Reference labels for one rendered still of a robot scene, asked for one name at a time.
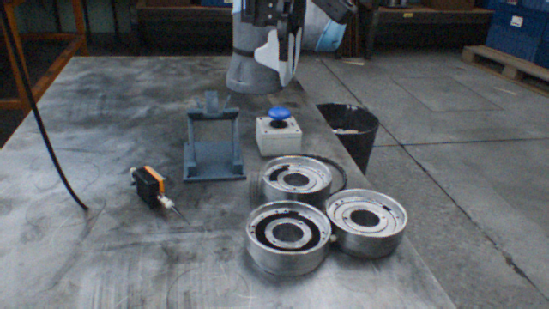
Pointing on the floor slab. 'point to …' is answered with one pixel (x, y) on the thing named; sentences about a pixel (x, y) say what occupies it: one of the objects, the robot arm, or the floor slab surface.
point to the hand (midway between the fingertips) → (289, 78)
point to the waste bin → (358, 117)
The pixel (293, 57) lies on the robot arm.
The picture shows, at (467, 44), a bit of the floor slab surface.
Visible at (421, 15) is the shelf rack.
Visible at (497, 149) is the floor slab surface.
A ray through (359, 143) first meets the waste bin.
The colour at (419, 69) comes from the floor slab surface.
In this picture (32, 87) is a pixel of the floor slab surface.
